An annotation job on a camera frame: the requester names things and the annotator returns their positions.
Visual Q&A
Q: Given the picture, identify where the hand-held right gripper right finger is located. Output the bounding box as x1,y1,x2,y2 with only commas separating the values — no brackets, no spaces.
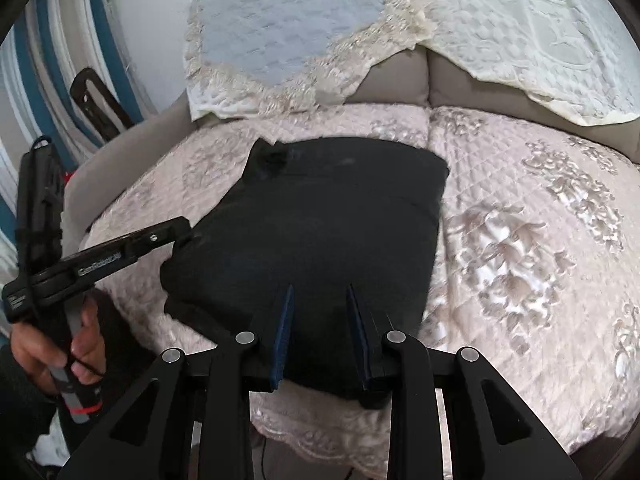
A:
346,283,584,480

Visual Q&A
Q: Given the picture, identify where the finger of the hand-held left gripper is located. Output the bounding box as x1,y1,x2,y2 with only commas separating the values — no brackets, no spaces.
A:
122,216,196,262

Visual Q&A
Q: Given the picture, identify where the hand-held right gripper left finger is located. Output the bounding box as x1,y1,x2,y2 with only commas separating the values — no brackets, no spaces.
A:
57,284,296,480

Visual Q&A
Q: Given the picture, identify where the black leather jacket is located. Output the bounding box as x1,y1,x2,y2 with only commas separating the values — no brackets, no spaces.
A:
160,136,450,409

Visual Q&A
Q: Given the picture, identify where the person's left hand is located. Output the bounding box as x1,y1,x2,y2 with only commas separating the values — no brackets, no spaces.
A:
10,296,109,397

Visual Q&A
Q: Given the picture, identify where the beige floral quilted sofa cover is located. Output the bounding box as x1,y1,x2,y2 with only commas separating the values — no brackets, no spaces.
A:
82,102,640,479

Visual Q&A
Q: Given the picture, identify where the blue white striped mattress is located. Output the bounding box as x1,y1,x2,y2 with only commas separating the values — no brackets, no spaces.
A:
0,0,151,271

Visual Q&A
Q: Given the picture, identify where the grey sofa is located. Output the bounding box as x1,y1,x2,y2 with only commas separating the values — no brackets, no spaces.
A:
65,47,640,235

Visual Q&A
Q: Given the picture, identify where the cream embossed cover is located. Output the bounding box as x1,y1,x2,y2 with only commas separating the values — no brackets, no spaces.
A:
385,0,640,127

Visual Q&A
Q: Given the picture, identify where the dark curved strap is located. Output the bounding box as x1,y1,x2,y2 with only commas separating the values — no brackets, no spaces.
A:
69,67,137,147

